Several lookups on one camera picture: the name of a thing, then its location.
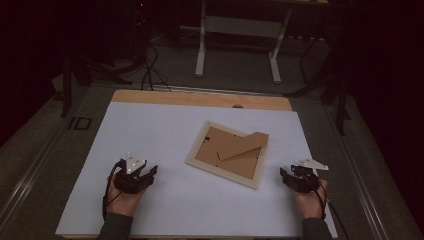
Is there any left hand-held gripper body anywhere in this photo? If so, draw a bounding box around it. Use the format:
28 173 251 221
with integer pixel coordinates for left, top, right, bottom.
114 151 156 195

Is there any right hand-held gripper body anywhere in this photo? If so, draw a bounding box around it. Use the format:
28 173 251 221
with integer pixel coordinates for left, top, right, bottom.
284 157 330 195

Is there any person's left hand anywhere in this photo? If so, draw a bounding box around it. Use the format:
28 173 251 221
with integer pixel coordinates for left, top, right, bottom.
105 173 148 218

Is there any person's right hand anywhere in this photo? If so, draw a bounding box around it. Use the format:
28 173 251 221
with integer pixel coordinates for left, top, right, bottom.
291 178 330 221

